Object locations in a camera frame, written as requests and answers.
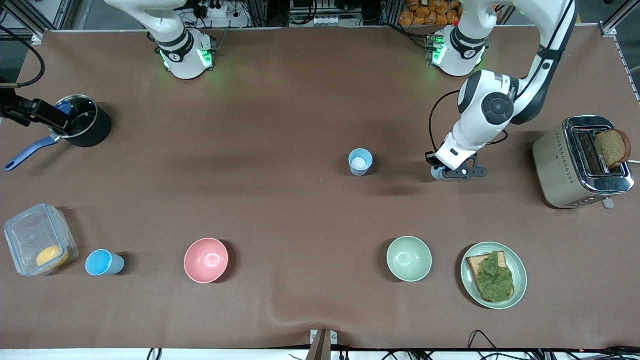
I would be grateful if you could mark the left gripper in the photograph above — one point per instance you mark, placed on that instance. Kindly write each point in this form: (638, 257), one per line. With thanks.
(429, 158)

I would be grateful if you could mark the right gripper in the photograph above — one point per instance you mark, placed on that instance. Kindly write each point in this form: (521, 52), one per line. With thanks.
(20, 111)

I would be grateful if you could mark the light blue plastic cup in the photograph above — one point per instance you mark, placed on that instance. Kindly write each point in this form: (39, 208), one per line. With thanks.
(360, 173)
(436, 174)
(102, 262)

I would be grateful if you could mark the white paper wad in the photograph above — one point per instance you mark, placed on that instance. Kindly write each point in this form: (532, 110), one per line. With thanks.
(359, 163)

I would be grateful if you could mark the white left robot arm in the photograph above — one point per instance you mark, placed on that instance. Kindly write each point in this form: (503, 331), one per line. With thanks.
(475, 90)

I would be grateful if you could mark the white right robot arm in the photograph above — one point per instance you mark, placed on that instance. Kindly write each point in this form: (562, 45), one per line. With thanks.
(182, 55)

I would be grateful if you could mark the pale green bowl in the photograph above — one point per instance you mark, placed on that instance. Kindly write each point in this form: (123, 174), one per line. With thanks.
(409, 259)

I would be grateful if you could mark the toast slice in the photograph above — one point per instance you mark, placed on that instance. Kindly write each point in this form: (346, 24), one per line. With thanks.
(472, 265)

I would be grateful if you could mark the beige and chrome toaster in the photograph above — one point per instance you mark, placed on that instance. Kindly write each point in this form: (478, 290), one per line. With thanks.
(555, 170)

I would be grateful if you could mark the green lettuce leaf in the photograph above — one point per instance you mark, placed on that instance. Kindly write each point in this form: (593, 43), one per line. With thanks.
(495, 277)

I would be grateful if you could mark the clear plastic food container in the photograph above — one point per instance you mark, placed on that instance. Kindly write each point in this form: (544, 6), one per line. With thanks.
(30, 235)

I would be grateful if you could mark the pale green plate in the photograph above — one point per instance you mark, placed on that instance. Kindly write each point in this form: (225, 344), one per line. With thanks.
(520, 272)

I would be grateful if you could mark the yellow round food piece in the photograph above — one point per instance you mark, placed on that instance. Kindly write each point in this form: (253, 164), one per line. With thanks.
(51, 256)

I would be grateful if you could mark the bag of orange bread rolls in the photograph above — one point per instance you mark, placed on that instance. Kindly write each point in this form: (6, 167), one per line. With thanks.
(425, 15)

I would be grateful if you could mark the brown bread slice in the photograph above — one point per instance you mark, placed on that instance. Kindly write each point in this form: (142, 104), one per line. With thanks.
(614, 149)

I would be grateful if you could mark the white power strip with plugs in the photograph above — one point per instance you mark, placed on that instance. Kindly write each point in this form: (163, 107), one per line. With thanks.
(217, 9)

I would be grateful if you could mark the brown table cover sheet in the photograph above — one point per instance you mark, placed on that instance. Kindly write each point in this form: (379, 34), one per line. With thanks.
(250, 150)

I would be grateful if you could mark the pink bowl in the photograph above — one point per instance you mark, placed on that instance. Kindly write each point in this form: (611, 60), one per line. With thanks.
(206, 261)

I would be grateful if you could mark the aluminium frame post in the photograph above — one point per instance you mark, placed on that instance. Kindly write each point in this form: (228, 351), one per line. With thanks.
(36, 37)
(607, 29)

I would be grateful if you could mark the metal clamp bracket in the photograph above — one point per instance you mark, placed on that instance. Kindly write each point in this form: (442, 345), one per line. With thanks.
(320, 345)

